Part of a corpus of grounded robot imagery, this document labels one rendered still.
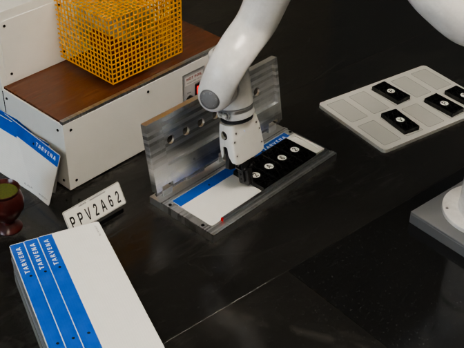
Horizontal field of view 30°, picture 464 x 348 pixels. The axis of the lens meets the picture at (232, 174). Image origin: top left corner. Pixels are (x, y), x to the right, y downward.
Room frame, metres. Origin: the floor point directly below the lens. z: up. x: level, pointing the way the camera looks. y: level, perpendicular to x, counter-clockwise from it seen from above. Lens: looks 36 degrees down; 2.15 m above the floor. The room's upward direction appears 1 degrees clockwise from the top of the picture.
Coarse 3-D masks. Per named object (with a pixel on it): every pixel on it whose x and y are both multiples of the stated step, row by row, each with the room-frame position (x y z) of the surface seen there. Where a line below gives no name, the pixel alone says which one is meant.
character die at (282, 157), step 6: (270, 150) 1.76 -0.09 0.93; (276, 150) 1.76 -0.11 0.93; (270, 156) 1.74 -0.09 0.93; (276, 156) 1.74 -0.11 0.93; (282, 156) 1.74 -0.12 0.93; (288, 156) 1.74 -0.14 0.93; (282, 162) 1.71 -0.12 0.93; (288, 162) 1.71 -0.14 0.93; (294, 162) 1.72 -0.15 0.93; (300, 162) 1.72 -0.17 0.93; (294, 168) 1.69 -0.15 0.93
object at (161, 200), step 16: (272, 128) 1.86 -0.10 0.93; (320, 160) 1.73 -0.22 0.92; (208, 176) 1.66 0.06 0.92; (304, 176) 1.68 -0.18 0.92; (160, 192) 1.58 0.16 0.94; (176, 192) 1.60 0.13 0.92; (272, 192) 1.60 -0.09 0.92; (288, 192) 1.63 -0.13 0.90; (160, 208) 1.56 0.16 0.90; (176, 208) 1.54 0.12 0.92; (256, 208) 1.55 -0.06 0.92; (192, 224) 1.49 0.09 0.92; (208, 224) 1.48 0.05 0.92; (224, 224) 1.48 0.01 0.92; (240, 224) 1.51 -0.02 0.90
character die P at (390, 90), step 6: (378, 84) 2.11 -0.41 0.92; (384, 84) 2.11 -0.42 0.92; (390, 84) 2.11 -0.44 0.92; (378, 90) 2.08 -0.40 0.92; (384, 90) 2.08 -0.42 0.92; (390, 90) 2.08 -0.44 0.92; (396, 90) 2.08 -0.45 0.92; (384, 96) 2.06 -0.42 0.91; (390, 96) 2.05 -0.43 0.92; (396, 96) 2.05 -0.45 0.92; (402, 96) 2.05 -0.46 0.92; (408, 96) 2.05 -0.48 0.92; (396, 102) 2.03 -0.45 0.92; (402, 102) 2.03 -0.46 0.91
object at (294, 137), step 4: (292, 136) 1.82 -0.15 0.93; (296, 136) 1.82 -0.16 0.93; (292, 140) 1.81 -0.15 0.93; (296, 140) 1.81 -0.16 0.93; (300, 140) 1.81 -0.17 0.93; (304, 140) 1.81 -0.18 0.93; (308, 140) 1.81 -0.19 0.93; (300, 144) 1.79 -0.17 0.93; (304, 144) 1.79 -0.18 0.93; (308, 144) 1.79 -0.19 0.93; (312, 144) 1.79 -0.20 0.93; (316, 144) 1.79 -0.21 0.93; (308, 148) 1.77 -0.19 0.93; (312, 148) 1.77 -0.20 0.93; (316, 148) 1.77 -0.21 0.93; (320, 148) 1.77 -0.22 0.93; (324, 148) 1.77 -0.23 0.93; (316, 152) 1.76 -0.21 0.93
